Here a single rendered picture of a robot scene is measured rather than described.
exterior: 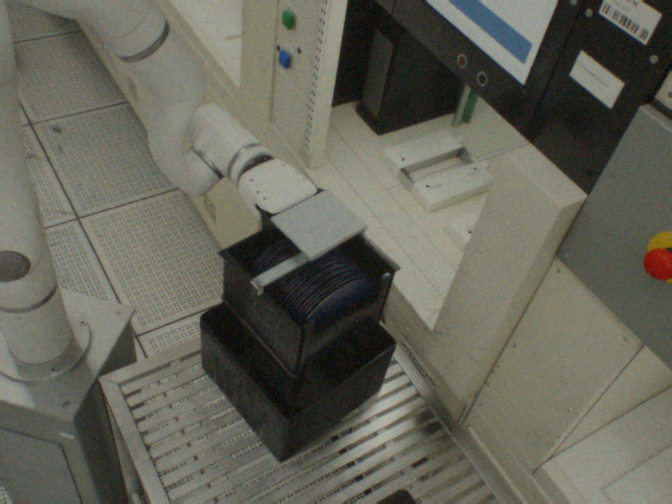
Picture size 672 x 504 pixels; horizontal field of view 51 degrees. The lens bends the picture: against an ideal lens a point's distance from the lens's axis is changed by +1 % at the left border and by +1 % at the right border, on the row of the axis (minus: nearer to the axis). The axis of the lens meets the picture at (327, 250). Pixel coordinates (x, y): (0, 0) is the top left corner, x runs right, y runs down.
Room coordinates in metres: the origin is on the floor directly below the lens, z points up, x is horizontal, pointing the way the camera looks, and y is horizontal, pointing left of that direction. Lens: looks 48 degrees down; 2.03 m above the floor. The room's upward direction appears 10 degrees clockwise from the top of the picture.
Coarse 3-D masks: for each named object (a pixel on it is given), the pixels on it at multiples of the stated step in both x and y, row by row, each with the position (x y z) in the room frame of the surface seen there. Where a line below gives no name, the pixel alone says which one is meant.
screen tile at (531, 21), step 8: (496, 0) 0.95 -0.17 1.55; (504, 0) 0.93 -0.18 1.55; (512, 0) 0.92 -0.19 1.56; (520, 0) 0.91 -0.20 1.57; (528, 0) 0.90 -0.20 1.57; (536, 0) 0.89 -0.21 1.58; (544, 0) 0.88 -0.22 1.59; (504, 8) 0.93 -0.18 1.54; (512, 8) 0.92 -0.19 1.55; (520, 8) 0.91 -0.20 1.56; (528, 8) 0.90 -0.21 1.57; (536, 8) 0.89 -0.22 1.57; (544, 8) 0.88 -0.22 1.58; (520, 16) 0.91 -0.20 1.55; (528, 16) 0.90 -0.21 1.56; (536, 16) 0.89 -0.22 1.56; (528, 24) 0.89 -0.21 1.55; (536, 24) 0.88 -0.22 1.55; (536, 32) 0.88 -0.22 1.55
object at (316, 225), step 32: (288, 224) 0.74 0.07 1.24; (320, 224) 0.75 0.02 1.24; (352, 224) 0.76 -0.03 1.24; (224, 256) 0.73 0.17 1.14; (256, 256) 0.79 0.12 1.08; (320, 256) 0.75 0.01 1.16; (352, 256) 0.83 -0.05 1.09; (384, 256) 0.80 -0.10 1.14; (224, 288) 0.74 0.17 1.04; (256, 288) 0.66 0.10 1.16; (384, 288) 0.76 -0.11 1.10; (256, 320) 0.68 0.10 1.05; (288, 320) 0.63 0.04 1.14; (352, 320) 0.71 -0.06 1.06; (288, 352) 0.62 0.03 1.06; (352, 352) 0.73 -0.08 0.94
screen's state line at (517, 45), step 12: (456, 0) 1.00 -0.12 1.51; (468, 0) 0.99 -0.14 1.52; (468, 12) 0.98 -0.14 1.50; (480, 12) 0.96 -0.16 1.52; (492, 12) 0.95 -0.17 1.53; (480, 24) 0.96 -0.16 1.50; (492, 24) 0.94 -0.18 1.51; (504, 24) 0.92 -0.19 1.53; (492, 36) 0.93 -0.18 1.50; (504, 36) 0.92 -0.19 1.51; (516, 36) 0.90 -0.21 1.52; (516, 48) 0.90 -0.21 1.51; (528, 48) 0.88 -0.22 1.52
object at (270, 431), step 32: (224, 320) 0.79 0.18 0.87; (224, 352) 0.69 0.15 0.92; (256, 352) 0.80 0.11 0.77; (384, 352) 0.74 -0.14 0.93; (224, 384) 0.69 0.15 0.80; (256, 384) 0.63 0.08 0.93; (288, 384) 0.73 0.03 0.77; (320, 384) 0.75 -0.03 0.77; (352, 384) 0.68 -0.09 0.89; (256, 416) 0.62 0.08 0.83; (288, 416) 0.66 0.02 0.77; (320, 416) 0.63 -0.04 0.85; (288, 448) 0.58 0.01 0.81
